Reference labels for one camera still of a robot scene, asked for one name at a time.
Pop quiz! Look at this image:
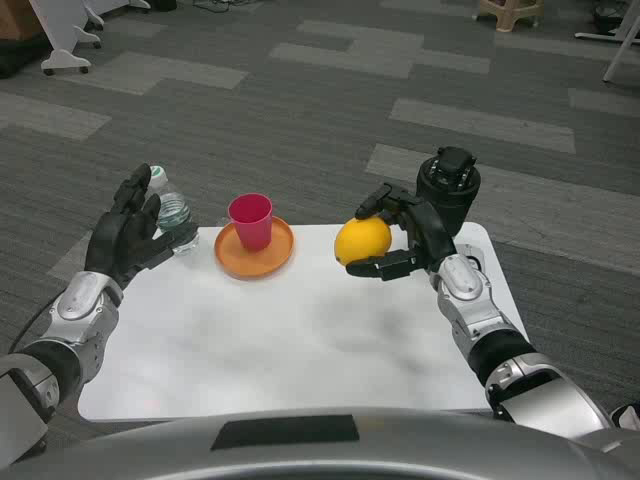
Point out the beige plastic stool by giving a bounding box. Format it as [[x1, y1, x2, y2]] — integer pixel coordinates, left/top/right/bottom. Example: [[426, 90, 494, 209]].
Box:
[[477, 0, 544, 34]]

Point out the white wheeled stand leg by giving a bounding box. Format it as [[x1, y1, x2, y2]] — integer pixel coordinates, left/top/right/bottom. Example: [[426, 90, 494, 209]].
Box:
[[74, 0, 104, 50], [27, 0, 92, 76]]

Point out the silver robot chest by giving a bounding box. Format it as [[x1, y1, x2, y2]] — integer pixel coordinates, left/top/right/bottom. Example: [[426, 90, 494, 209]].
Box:
[[0, 407, 640, 480]]

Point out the clear plastic water bottle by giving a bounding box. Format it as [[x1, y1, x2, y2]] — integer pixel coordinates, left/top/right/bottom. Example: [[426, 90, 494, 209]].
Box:
[[147, 164, 201, 256]]

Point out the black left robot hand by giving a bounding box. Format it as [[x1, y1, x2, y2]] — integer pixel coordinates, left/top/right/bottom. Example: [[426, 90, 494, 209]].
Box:
[[83, 163, 176, 294]]

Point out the orange round plate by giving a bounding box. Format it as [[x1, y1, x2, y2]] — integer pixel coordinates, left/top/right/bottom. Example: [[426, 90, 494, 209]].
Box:
[[214, 217, 296, 280]]

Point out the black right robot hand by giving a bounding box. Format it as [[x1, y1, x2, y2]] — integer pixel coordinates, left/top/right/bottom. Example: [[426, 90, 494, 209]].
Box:
[[344, 182, 459, 282]]

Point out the brown wooden cabinet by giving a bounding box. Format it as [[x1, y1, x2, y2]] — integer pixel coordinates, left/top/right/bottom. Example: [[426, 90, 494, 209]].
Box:
[[0, 0, 49, 79]]

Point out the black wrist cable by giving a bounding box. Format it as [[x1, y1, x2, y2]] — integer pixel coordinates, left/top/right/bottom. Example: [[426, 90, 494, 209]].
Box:
[[8, 294, 66, 354]]

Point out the pink plastic cup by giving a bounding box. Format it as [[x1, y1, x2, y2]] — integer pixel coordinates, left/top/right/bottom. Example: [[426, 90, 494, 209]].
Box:
[[228, 194, 274, 251]]

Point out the black and white shoe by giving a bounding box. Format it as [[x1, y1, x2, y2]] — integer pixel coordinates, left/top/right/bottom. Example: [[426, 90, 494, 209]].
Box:
[[609, 402, 640, 431]]

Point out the white desk frame leg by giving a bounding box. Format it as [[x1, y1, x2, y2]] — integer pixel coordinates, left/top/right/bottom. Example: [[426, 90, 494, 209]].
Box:
[[574, 0, 640, 84]]

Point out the yellow lemon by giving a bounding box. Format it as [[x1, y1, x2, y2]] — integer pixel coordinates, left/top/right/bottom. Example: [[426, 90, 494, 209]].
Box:
[[333, 217, 393, 266]]

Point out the black cylindrical jar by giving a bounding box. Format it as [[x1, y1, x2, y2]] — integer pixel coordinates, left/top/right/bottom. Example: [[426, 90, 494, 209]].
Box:
[[416, 145, 482, 237]]

